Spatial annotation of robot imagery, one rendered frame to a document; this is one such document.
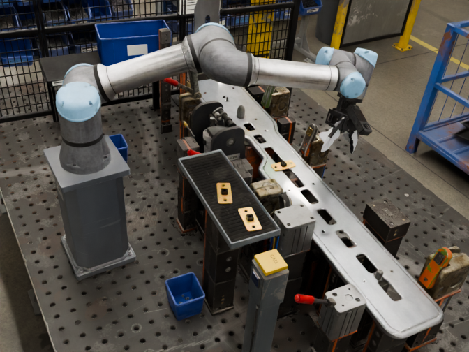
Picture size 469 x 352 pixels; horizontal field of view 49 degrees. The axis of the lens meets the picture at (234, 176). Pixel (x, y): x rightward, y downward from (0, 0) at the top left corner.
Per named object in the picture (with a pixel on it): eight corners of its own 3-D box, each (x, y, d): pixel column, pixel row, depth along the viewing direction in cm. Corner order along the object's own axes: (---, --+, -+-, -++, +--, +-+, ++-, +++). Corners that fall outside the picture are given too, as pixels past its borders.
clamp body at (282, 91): (285, 160, 231) (296, 93, 209) (262, 166, 226) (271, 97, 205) (276, 150, 237) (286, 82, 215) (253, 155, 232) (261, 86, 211)
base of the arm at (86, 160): (68, 179, 148) (63, 151, 141) (54, 151, 158) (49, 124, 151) (118, 166, 154) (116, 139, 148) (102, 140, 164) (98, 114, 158)
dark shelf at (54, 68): (246, 59, 241) (247, 53, 239) (47, 88, 207) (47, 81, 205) (227, 40, 256) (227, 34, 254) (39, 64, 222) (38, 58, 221)
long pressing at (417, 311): (457, 316, 133) (459, 312, 132) (389, 345, 125) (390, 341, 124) (232, 76, 228) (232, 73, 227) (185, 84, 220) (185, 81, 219)
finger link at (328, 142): (313, 147, 175) (330, 127, 176) (324, 154, 171) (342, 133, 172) (309, 142, 173) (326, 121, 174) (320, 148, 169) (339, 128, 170)
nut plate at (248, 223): (262, 229, 128) (262, 225, 128) (248, 232, 127) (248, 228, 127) (251, 207, 135) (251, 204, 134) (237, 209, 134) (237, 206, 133)
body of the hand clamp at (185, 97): (198, 170, 221) (200, 98, 199) (183, 173, 218) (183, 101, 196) (192, 162, 225) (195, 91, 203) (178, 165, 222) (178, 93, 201)
